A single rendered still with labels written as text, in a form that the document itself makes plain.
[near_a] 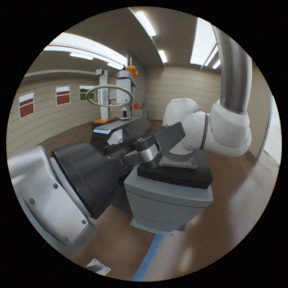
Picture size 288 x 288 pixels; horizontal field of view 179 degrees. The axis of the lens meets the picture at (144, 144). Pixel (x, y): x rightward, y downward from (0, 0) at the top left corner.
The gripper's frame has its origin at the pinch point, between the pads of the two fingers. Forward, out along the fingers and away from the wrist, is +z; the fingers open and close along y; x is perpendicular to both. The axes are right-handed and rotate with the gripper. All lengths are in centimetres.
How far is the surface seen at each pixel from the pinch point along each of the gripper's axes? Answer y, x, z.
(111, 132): -58, 17, 57
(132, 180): -14.8, -15.0, 5.2
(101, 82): -95, 155, 122
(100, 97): -111, 119, 121
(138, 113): -137, 101, 375
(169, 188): -0.2, -22.4, 6.1
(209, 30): 266, 230, 157
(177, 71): 177, 302, 545
